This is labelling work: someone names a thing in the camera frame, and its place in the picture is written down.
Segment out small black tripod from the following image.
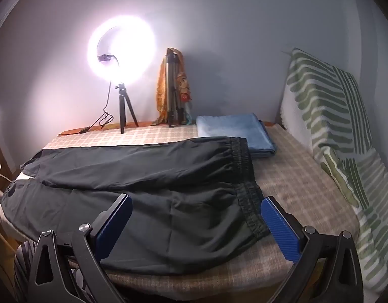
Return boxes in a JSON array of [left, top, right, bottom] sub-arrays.
[[114, 82, 139, 135]]

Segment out black pants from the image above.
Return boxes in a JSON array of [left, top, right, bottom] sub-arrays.
[[0, 136, 271, 275]]

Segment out folded blue towel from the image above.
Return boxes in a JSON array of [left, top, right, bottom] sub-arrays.
[[196, 113, 278, 160]]

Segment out folded tripod with orange scarf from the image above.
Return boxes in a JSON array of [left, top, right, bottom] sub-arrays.
[[154, 48, 192, 125]]

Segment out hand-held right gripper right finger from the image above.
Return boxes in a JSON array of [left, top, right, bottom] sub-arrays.
[[260, 196, 365, 303]]

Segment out silver tripod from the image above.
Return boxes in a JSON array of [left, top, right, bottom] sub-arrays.
[[164, 48, 186, 128]]

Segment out black ring light cable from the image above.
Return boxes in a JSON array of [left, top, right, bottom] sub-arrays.
[[79, 80, 114, 134]]

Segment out green leaf print cushion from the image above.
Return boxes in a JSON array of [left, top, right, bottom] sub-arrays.
[[281, 48, 388, 294]]

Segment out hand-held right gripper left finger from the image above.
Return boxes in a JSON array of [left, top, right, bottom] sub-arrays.
[[25, 193, 133, 303]]

